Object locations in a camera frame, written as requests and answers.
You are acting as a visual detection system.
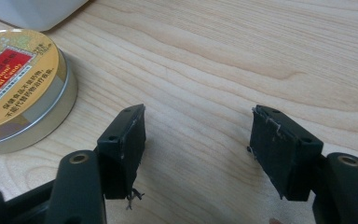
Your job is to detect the white plastic storage box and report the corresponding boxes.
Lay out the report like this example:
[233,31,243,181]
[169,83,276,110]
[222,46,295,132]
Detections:
[0,0,90,33]

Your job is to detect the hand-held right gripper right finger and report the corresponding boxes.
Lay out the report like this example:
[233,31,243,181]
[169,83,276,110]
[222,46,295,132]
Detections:
[249,105,324,202]

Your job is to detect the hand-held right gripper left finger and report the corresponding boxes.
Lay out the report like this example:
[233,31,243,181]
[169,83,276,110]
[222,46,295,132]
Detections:
[96,104,147,200]

